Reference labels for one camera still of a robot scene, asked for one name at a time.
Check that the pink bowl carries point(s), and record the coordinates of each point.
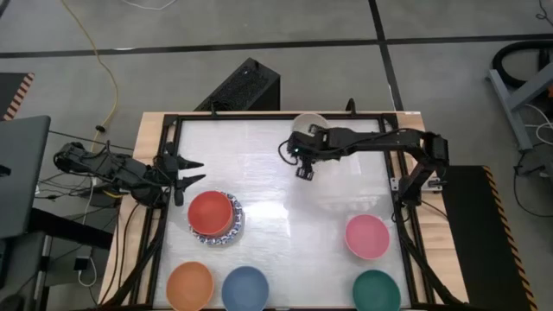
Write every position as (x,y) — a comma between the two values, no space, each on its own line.
(367,236)

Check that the silver mounting bracket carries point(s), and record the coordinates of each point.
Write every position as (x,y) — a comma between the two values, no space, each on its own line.
(432,184)

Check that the black hazard-striped floor mat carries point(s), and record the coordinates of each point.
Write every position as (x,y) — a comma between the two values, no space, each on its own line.
(471,242)
(10,88)

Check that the black perforated box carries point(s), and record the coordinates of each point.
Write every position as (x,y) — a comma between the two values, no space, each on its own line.
(242,86)

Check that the green bowl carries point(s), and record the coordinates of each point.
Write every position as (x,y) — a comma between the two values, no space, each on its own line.
(376,291)

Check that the grey metal stand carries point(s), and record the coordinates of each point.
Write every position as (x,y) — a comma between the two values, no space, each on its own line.
(510,110)

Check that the black aluminium table frame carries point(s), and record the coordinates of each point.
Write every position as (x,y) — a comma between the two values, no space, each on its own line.
(259,116)

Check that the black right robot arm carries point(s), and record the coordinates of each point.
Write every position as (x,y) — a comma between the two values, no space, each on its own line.
(380,138)

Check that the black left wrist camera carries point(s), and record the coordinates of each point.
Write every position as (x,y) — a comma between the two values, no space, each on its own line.
(178,198)

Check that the blue floral paper bowl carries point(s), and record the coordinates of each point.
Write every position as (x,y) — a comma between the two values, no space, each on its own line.
(216,241)

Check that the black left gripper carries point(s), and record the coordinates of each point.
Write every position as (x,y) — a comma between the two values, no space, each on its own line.
(164,173)

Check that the red bowl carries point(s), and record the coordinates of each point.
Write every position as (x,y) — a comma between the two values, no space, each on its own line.
(210,212)

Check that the white bowl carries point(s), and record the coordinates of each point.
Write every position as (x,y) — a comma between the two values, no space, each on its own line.
(302,121)

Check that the orange bowl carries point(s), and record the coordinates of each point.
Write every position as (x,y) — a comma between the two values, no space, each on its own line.
(190,286)

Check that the grey monitor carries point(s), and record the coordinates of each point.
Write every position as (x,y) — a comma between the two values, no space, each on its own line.
(21,181)

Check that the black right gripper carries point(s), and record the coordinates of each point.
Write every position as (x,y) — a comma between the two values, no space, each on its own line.
(304,147)

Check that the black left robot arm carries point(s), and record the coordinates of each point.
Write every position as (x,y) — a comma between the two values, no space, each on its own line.
(116,170)

